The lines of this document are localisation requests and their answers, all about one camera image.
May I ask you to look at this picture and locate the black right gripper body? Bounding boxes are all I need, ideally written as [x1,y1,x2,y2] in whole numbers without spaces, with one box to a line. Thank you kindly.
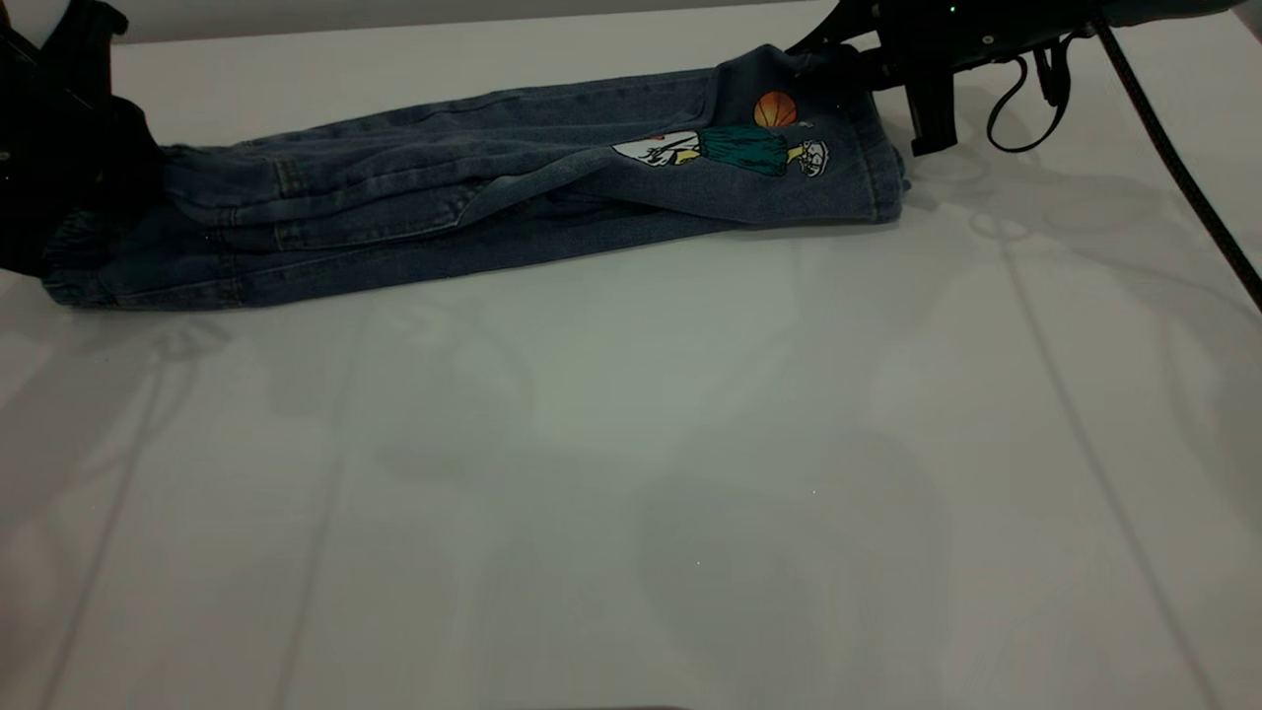
[866,0,1090,92]

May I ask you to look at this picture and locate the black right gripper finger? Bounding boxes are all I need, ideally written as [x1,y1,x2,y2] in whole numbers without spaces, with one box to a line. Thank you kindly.
[787,2,880,85]
[905,71,960,158]

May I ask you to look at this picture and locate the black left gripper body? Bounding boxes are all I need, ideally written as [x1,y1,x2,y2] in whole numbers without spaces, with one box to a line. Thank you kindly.
[0,91,166,279]

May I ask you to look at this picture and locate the blue denim pants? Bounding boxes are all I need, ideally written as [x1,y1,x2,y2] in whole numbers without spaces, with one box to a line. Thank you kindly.
[41,44,910,312]

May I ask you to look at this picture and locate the thin black cable loop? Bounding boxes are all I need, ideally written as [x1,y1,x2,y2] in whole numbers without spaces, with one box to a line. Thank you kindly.
[986,35,1078,155]

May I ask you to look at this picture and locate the thick black braided cable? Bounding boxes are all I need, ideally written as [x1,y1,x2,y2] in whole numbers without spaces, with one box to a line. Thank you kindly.
[1092,20,1262,312]

